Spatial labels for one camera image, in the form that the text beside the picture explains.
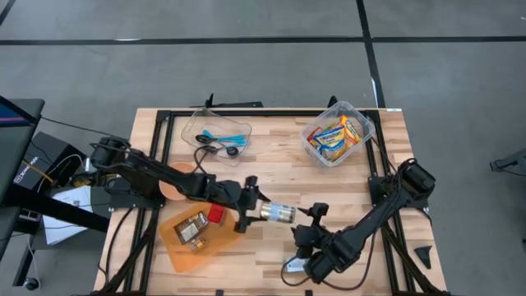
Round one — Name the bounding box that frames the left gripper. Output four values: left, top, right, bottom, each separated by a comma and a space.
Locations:
212, 175, 272, 234

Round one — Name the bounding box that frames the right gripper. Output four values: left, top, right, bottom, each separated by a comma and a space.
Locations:
292, 202, 334, 258

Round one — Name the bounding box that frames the small red box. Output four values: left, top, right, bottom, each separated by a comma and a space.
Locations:
207, 204, 227, 225

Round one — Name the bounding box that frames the black spoon with blue handle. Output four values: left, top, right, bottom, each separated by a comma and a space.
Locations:
194, 133, 248, 147
202, 129, 241, 158

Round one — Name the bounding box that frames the blue and yellow ramen packet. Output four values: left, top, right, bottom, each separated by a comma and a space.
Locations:
315, 124, 351, 163

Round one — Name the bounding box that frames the yellow and red ramen packet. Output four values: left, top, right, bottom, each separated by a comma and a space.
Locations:
306, 126, 324, 150

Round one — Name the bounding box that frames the orange ramen packet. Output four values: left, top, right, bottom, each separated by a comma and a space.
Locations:
338, 114, 363, 146

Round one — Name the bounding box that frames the clear plastic food container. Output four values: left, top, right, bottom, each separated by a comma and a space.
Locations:
298, 99, 376, 169

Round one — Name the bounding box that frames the glass seasoning jar white label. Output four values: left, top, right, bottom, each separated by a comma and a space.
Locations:
284, 257, 309, 273

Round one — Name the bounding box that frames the orange plastic bowl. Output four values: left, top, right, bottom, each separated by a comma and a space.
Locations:
158, 162, 197, 201

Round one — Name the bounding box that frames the orange square plate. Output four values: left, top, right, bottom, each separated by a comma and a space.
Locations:
158, 201, 243, 273

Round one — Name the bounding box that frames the clear plastic tray left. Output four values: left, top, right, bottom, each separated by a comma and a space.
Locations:
179, 106, 253, 168

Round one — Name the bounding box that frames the yellow and black device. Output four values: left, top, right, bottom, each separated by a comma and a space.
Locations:
69, 174, 112, 188

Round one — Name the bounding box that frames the white paper sheet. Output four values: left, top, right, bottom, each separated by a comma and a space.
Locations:
42, 184, 95, 247

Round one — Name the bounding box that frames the black computer box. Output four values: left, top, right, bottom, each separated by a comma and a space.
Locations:
12, 131, 87, 194

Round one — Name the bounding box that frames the black monitor with blue screen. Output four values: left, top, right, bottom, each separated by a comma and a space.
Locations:
0, 95, 46, 206

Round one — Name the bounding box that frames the long black camera mount bracket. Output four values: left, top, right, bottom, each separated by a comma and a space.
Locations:
192, 93, 264, 109

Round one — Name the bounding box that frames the black triangular bracket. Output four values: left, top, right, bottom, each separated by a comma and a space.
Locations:
413, 245, 434, 271

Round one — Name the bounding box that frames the black power cable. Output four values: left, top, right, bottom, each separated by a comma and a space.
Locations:
39, 116, 131, 141

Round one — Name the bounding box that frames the black cart frame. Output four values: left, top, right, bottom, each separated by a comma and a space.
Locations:
0, 183, 111, 291

